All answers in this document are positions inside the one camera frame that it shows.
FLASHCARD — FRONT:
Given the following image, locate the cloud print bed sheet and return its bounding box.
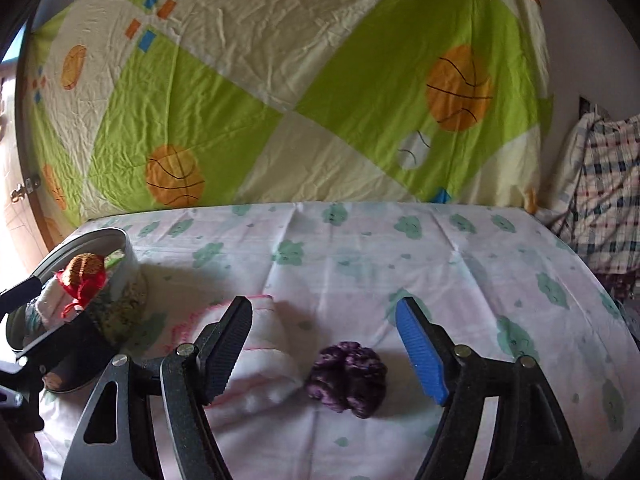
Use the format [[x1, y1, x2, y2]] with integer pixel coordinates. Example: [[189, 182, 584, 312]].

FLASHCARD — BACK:
[[37, 201, 640, 480]]

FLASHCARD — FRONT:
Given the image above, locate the white sponge block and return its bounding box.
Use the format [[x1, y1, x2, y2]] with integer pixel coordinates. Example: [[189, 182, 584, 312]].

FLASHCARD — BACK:
[[35, 276, 76, 330]]

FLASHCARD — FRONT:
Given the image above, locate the brass door handle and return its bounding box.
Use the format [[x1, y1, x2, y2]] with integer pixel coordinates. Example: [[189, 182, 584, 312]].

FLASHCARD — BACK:
[[10, 174, 41, 203]]

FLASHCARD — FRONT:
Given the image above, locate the purple scrunchie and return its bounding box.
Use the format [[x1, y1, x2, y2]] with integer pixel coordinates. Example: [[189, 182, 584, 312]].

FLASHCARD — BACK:
[[304, 341, 387, 419]]

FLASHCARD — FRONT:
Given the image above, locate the green patterned wall sheet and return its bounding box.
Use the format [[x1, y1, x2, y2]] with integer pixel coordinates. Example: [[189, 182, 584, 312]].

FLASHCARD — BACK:
[[21, 0, 552, 240]]

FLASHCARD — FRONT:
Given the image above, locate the red gold drawstring pouch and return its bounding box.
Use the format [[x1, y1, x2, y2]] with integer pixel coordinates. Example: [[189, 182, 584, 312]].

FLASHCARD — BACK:
[[55, 252, 106, 311]]

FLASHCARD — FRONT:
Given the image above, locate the plaid checkered bag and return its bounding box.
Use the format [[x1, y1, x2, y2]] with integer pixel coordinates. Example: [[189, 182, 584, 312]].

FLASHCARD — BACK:
[[536, 98, 639, 301]]

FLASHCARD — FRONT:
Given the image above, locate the brown wooden door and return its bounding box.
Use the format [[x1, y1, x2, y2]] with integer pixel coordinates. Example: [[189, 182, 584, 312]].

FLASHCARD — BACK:
[[0, 27, 48, 289]]

